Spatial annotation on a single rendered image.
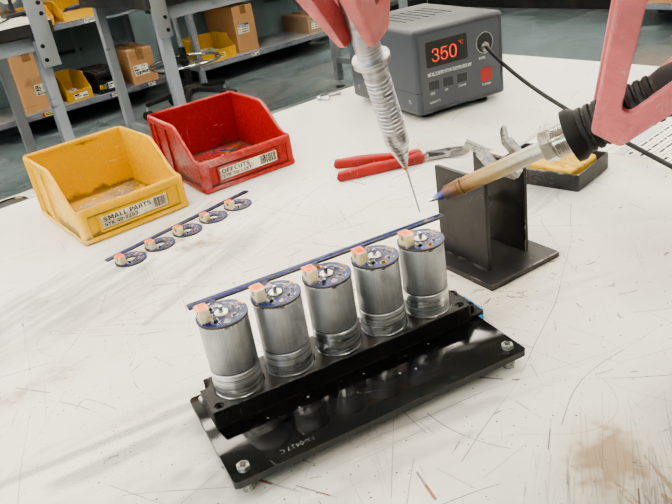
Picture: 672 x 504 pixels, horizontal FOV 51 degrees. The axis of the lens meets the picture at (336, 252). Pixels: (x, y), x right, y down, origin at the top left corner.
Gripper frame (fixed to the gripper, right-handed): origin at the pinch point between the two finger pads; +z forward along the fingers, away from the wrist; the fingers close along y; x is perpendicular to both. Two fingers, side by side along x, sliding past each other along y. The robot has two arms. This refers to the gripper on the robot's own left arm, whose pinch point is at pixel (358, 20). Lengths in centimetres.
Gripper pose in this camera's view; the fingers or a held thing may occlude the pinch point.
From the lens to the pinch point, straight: 28.9
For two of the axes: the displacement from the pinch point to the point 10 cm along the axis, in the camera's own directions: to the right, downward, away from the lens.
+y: -8.5, -1.3, 5.0
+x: -4.3, 7.2, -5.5
